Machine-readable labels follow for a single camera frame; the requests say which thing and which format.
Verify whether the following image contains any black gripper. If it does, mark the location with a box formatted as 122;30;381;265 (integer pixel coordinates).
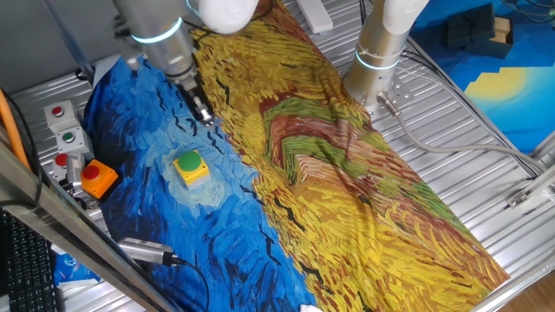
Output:
178;77;217;127

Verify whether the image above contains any yellow box green push button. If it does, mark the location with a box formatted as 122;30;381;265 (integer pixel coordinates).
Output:
173;149;211;191

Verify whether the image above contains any orange box red button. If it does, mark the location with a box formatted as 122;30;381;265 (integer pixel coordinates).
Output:
80;159;120;200

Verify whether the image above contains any grey box green button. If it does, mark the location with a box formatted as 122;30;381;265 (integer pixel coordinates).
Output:
55;126;95;160

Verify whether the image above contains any grey box red button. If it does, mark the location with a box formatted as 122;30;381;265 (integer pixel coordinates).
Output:
51;151;87;183
43;100;82;134

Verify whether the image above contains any white power strip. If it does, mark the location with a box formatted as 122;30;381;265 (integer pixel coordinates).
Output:
296;0;334;35

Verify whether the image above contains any Van Gogh print cloth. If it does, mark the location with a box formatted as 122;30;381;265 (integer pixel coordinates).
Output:
82;0;512;312

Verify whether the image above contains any blue tissue pack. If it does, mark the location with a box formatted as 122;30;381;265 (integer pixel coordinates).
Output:
52;252;101;287

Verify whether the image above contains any black keyboard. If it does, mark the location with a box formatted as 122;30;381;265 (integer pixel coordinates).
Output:
0;207;60;312

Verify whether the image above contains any black gift box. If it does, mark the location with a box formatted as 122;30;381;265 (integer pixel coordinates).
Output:
446;3;496;49

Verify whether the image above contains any dark box base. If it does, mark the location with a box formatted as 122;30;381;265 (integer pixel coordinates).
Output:
464;37;513;60

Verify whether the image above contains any small wooden box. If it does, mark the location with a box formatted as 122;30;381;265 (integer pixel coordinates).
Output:
493;16;515;44

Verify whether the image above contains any blue sun print cloth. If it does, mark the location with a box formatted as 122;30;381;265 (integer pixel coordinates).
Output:
409;0;555;155

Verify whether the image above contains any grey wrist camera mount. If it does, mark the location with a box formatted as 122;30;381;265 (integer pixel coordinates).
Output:
115;34;143;71

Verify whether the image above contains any black coiled cable bundle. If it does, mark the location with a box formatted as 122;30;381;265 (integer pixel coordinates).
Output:
113;15;131;38

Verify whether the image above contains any silver sensor on black mount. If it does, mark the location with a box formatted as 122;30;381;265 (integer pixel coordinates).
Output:
60;153;90;205

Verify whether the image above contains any silver ribbed camera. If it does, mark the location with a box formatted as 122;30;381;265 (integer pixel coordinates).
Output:
117;237;186;267

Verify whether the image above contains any grey diagonal frame post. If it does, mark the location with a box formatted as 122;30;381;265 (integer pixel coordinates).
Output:
39;0;95;82

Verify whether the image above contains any aluminium frame bar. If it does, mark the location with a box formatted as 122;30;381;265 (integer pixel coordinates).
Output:
0;125;183;312

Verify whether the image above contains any black camera cable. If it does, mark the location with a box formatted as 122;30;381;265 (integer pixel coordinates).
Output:
175;257;212;312

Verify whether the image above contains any grey cable with metal connector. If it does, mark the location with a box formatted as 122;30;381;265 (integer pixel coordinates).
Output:
375;91;548;173

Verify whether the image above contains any orange hose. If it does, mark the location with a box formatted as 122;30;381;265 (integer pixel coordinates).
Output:
0;88;30;171

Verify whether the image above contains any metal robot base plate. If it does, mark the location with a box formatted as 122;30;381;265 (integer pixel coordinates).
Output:
368;77;415;117

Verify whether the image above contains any aluminium rail with bracket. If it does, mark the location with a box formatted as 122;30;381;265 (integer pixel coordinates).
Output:
506;129;555;209

